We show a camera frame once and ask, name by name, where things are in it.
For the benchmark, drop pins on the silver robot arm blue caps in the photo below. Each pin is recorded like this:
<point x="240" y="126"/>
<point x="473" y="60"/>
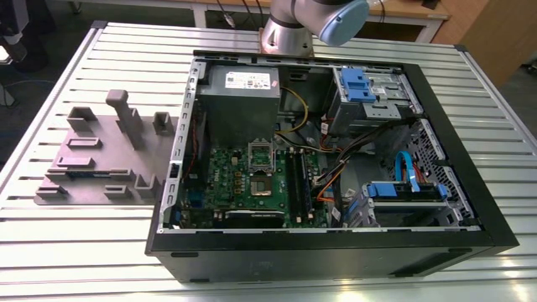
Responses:
<point x="285" y="34"/>

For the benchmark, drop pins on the blue VGA port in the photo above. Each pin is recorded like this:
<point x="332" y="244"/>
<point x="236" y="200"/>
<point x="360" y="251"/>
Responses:
<point x="176" y="218"/>

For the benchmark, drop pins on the wooden cabinet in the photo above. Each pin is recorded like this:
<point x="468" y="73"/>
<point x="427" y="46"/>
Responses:
<point x="495" y="37"/>

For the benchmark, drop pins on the green motherboard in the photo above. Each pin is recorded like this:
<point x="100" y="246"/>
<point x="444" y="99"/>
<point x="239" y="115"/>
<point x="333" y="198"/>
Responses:
<point x="227" y="188"/>

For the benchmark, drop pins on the grey power supply unit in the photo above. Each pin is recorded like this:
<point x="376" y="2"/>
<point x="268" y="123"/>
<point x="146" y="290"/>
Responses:
<point x="239" y="119"/>

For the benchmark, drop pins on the CPU socket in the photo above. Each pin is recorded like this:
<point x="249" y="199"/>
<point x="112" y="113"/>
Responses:
<point x="261" y="186"/>

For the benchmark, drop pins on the black RAM slot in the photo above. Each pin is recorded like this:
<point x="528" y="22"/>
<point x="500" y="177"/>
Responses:
<point x="299" y="182"/>
<point x="293" y="182"/>

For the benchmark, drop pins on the blue disk carrier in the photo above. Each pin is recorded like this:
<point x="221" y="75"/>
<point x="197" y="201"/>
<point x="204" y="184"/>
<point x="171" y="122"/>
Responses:
<point x="356" y="85"/>
<point x="389" y="190"/>

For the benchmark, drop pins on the wooden desk white frame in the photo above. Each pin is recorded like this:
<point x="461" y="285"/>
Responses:
<point x="411" y="11"/>

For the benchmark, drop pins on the black graphics card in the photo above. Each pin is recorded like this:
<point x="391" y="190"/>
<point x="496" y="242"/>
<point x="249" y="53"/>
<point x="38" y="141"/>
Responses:
<point x="252" y="217"/>

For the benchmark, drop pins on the white board connector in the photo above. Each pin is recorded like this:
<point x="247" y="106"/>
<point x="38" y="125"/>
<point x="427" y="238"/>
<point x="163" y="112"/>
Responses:
<point x="320" y="180"/>

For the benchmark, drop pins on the black PC case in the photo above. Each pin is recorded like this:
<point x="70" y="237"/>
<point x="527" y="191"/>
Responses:
<point x="319" y="261"/>

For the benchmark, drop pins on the grey metal disk bay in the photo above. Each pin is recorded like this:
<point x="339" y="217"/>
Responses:
<point x="411" y="214"/>

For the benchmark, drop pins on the grey metal drive cage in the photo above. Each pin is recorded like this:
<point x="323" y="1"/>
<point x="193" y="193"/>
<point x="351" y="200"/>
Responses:
<point x="377" y="110"/>

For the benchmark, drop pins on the metal locking lever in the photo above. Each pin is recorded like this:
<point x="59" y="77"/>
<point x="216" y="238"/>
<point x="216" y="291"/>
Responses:
<point x="275" y="157"/>

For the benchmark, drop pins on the grey parts rack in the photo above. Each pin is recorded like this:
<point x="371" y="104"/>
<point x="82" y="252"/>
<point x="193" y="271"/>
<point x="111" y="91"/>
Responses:
<point x="104" y="157"/>

